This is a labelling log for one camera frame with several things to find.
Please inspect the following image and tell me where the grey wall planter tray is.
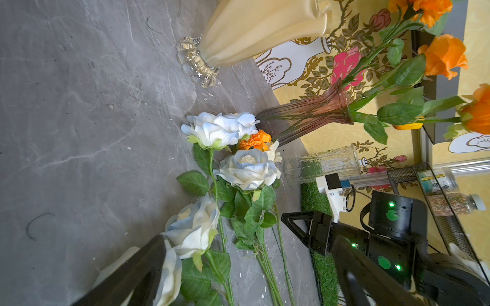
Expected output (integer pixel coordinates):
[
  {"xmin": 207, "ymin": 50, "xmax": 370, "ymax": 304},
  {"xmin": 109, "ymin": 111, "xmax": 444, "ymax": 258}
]
[{"xmin": 411, "ymin": 1, "xmax": 468, "ymax": 145}]

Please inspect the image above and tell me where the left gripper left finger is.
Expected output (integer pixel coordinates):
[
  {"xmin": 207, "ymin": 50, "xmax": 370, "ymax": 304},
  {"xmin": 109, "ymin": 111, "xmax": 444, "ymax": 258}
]
[{"xmin": 74, "ymin": 235, "xmax": 166, "ymax": 305}]

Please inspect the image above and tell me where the cream wavy glass vase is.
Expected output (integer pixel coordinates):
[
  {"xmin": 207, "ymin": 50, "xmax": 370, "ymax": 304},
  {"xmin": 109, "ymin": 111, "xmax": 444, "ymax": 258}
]
[{"xmin": 176, "ymin": 1, "xmax": 336, "ymax": 88}]

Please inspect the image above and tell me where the jar of coloured beads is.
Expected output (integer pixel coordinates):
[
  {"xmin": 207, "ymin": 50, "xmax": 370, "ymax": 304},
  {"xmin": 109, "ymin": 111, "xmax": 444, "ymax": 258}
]
[{"xmin": 428, "ymin": 193, "xmax": 486, "ymax": 217}]

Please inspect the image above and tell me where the orange rose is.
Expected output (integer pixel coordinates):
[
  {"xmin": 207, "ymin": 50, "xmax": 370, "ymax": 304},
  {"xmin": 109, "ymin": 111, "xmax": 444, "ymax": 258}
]
[
  {"xmin": 349, "ymin": 34, "xmax": 468, "ymax": 112},
  {"xmin": 349, "ymin": 84, "xmax": 489, "ymax": 145}
]

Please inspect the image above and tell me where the black wire wall basket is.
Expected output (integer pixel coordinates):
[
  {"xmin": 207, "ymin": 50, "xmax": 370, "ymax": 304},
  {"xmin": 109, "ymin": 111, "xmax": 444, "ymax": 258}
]
[{"xmin": 387, "ymin": 163, "xmax": 489, "ymax": 283}]

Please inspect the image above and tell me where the clear glass vase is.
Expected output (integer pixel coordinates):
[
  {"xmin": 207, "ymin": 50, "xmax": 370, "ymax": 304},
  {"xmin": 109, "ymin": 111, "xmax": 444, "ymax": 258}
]
[{"xmin": 283, "ymin": 145, "xmax": 361, "ymax": 184}]

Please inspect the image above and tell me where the green artificial grass mat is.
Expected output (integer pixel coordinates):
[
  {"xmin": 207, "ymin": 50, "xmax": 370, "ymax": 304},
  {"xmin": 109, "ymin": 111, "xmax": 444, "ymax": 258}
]
[{"xmin": 301, "ymin": 182, "xmax": 338, "ymax": 305}]

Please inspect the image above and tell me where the white plush toy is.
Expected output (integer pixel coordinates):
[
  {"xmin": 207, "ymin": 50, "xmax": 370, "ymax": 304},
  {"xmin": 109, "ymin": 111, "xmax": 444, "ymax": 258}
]
[{"xmin": 449, "ymin": 242, "xmax": 489, "ymax": 279}]

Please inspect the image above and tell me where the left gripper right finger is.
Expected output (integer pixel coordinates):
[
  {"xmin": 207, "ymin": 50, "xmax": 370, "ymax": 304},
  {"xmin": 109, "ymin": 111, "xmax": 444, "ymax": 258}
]
[{"xmin": 332, "ymin": 236, "xmax": 421, "ymax": 305}]

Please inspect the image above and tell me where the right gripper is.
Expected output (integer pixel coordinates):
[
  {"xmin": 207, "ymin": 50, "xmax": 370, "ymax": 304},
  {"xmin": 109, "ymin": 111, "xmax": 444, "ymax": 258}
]
[{"xmin": 281, "ymin": 211, "xmax": 413, "ymax": 287}]

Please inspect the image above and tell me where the glass jar with label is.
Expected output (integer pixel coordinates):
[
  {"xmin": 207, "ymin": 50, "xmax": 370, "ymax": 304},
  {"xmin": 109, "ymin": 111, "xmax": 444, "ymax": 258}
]
[{"xmin": 417, "ymin": 167, "xmax": 459, "ymax": 195}]

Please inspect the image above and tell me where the purple ribbed glass vase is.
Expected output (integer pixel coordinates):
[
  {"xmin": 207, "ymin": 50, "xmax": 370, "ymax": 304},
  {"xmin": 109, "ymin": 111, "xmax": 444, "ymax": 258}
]
[{"xmin": 256, "ymin": 80, "xmax": 353, "ymax": 145}]

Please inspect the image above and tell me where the orange marigold flower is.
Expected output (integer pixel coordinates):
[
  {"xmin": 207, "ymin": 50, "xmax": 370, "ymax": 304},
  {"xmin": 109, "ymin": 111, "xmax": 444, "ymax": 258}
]
[{"xmin": 341, "ymin": 1, "xmax": 453, "ymax": 86}]

